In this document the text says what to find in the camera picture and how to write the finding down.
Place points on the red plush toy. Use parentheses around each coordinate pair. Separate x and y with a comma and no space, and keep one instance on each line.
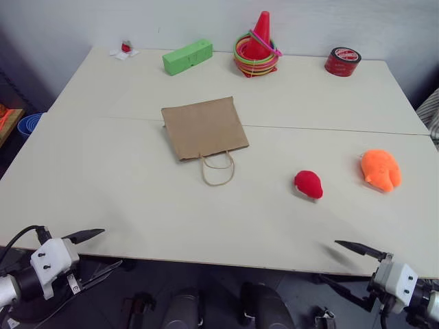
(309,184)

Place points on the green rectangular box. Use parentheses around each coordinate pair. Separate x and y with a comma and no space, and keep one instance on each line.
(187,56)

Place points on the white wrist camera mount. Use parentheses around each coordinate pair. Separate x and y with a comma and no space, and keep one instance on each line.
(398,282)
(51,255)

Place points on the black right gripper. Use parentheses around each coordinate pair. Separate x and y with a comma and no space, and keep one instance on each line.
(376,276)

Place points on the dark rounded shape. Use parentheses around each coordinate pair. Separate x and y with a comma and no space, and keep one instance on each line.
(265,308)
(181,310)

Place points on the small red toy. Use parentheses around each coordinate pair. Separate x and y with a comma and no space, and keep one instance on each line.
(126,46)

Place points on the brown paper bag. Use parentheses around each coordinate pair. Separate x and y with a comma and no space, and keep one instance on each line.
(204,128)

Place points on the stack of coloured plastic rings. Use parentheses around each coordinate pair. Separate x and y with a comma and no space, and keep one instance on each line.
(255,65)

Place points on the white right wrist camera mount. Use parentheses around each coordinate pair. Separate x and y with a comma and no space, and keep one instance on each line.
(398,282)

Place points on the wooden board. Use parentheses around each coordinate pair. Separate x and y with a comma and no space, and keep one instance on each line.
(12,125)

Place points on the red plastic cone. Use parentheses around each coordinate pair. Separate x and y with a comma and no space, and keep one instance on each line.
(261,36)

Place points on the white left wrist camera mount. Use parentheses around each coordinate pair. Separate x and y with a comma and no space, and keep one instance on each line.
(51,255)

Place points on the orange plush toy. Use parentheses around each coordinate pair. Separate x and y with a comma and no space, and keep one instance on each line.
(380,168)

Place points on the orange object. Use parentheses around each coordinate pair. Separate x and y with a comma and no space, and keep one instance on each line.
(2,114)

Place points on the blue plastic bucket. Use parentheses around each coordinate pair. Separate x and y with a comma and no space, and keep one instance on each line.
(29,124)

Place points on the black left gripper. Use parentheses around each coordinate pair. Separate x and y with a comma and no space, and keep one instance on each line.
(63,283)

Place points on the striped grey cloth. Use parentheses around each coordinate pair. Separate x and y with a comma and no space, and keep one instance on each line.
(430,114)

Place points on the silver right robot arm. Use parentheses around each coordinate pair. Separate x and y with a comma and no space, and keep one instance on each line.
(423,303)

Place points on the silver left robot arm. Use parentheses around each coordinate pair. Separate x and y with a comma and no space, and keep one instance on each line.
(20,282)

